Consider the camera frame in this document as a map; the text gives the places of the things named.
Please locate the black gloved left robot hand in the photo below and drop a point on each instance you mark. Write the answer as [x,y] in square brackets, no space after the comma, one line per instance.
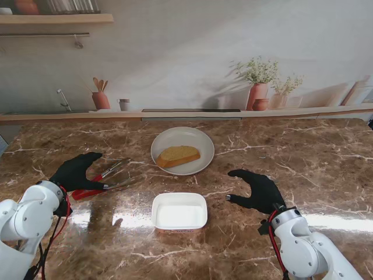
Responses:
[73,175]

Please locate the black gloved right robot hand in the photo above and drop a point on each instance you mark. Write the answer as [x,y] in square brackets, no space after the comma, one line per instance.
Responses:
[265,195]

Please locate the white bento box printed side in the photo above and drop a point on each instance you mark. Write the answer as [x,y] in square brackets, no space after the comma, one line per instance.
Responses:
[179,214]

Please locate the toasted bread slice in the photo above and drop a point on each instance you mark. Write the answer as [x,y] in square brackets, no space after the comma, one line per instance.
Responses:
[177,156]

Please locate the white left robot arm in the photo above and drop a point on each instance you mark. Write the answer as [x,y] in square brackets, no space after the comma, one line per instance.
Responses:
[26,216]

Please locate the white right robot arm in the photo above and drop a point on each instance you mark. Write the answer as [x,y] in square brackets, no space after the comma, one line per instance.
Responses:
[303,251]

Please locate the printed kitchen scene backdrop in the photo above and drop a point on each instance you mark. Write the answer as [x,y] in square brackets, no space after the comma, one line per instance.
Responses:
[186,43]

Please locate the round white plate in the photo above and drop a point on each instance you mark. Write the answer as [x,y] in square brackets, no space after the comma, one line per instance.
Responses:
[186,137]

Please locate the dark blurry object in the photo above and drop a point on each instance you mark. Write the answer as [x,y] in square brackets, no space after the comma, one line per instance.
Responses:
[370,124]

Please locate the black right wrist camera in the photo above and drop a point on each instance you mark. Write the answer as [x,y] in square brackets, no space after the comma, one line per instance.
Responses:
[263,227]

